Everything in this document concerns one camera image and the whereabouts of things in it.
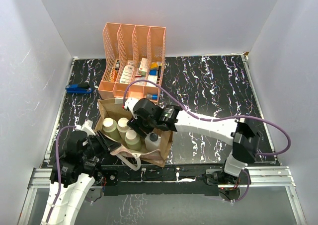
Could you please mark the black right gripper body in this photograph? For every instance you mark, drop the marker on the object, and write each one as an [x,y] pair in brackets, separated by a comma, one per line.
[147,125]

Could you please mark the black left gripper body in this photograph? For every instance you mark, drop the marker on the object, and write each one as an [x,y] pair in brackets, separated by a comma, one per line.
[96,146]

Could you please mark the brown canvas tote bag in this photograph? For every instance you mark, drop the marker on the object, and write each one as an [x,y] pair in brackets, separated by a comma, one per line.
[156,155]

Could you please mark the white bottle dark grey cap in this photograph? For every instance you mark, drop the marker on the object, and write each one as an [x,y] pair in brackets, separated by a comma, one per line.
[152,141]

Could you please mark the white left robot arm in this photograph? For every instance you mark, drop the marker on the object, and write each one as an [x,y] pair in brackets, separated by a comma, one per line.
[73,176]

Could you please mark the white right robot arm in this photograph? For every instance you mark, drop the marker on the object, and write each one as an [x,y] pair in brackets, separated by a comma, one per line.
[238,133]

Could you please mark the green bottle beige cap middle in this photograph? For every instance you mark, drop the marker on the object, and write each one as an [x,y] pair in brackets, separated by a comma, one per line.
[122,127]

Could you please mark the green bottle beige cap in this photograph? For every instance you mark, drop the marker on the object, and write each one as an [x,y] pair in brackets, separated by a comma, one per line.
[109,128]
[133,140]
[122,127]

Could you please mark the green bottle beige cap right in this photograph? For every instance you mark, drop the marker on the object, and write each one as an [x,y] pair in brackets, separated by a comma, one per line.
[133,140]

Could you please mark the green bottle beige cap left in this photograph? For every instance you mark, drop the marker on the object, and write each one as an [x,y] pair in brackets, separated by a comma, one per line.
[109,128]

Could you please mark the grey blue cylinder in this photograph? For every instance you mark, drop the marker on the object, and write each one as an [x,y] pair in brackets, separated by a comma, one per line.
[152,96]

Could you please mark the white box with icons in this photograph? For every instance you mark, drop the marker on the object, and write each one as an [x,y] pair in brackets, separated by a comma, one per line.
[152,78]

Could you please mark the yellow blue small boxes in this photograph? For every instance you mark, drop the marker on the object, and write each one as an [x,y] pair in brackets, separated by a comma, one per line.
[155,69]

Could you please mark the white medicine box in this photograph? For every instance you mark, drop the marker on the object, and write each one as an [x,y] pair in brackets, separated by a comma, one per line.
[127,74]

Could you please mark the white red small box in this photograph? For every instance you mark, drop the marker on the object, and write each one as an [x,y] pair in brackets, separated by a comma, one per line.
[143,67]

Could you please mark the pink plastic file organizer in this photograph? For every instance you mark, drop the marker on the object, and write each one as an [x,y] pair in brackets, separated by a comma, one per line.
[130,43]

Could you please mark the orange items in organizer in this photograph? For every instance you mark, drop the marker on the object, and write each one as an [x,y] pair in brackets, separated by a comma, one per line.
[113,71]

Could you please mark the blue stapler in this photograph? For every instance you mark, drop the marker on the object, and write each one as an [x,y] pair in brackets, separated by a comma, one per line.
[80,88]

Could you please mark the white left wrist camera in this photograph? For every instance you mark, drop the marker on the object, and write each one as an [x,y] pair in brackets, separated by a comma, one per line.
[86,127]

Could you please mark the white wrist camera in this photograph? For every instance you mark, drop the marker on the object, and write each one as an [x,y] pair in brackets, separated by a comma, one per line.
[130,104]
[86,127]

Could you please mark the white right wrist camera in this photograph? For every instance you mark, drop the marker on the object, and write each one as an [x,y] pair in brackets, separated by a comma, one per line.
[130,104]

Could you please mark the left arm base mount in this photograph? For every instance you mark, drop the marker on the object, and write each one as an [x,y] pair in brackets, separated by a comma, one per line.
[106,177]

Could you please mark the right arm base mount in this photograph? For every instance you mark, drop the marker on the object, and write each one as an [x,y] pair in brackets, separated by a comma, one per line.
[219,177]

